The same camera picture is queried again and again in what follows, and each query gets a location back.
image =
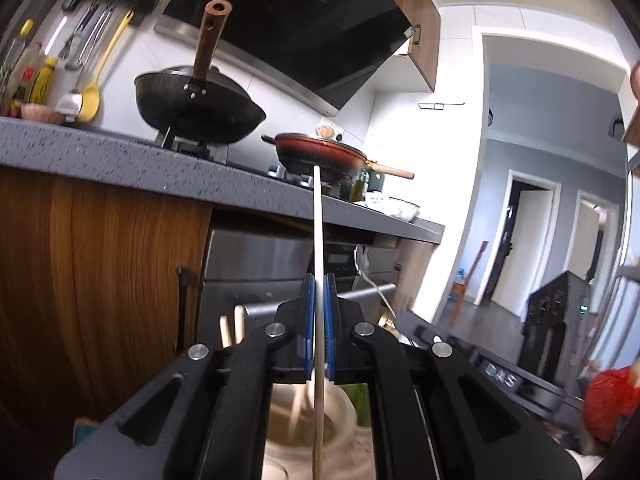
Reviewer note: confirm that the metal tongs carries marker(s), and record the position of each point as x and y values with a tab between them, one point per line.
80	35

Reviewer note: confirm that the large white ceramic jar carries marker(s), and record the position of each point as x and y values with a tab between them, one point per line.
342	410

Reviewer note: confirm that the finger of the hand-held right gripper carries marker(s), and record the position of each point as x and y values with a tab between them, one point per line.
430	332

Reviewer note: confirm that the red plastic bag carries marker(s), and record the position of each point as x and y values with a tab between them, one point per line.
612	400

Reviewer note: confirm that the black range hood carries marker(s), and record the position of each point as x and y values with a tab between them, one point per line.
300	20

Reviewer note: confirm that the wooden cabinet door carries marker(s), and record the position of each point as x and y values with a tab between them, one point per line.
100	270

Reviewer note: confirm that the yellow ladle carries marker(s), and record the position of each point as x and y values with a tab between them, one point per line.
92	97

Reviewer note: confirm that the green oil bottle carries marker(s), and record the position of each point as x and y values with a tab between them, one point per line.
360	187

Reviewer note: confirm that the gas stove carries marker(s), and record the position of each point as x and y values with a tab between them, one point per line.
200	149

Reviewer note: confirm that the red label sauce bottle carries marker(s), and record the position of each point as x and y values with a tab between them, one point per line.
27	75

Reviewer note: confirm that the metal spatula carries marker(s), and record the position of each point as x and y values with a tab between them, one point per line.
70	102

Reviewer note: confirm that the small pink bowl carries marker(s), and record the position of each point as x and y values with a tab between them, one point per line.
42	112

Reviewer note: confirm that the yellow sauce bottle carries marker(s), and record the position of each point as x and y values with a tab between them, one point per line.
42	82

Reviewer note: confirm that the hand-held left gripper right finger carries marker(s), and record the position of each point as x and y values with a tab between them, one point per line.
329	320

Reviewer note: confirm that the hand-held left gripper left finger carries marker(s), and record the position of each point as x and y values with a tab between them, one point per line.
310	320

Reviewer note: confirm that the wooden chair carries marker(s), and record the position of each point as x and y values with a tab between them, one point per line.
470	280

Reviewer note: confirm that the clear bottle with yellow cap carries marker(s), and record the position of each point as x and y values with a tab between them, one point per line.
12	60

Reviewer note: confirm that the wooden wall cabinet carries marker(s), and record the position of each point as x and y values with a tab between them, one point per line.
420	15

